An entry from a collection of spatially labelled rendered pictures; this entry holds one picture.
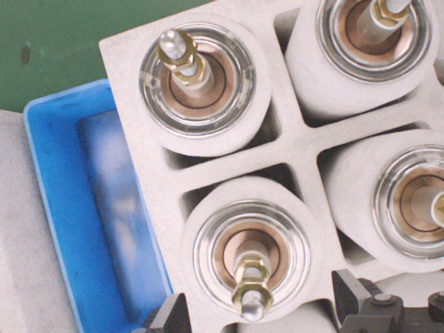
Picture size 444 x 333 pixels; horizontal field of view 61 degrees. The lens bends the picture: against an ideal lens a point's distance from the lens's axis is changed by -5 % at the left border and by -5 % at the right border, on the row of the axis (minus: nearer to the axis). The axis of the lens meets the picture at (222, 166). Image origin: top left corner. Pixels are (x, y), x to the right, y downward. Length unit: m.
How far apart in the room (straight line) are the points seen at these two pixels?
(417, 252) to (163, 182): 0.20
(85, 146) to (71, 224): 0.12
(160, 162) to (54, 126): 0.19
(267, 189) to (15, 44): 0.45
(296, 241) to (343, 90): 0.10
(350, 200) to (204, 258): 0.10
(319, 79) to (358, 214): 0.09
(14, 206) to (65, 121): 0.14
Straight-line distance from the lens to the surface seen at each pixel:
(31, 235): 0.44
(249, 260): 0.22
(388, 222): 0.27
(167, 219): 0.33
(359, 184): 0.26
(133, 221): 0.53
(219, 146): 0.25
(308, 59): 0.27
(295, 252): 0.26
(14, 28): 0.62
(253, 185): 0.26
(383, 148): 0.27
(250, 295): 0.18
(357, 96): 0.27
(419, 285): 0.34
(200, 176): 0.32
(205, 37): 0.26
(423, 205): 0.26
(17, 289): 0.41
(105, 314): 0.50
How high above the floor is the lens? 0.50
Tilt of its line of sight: 86 degrees down
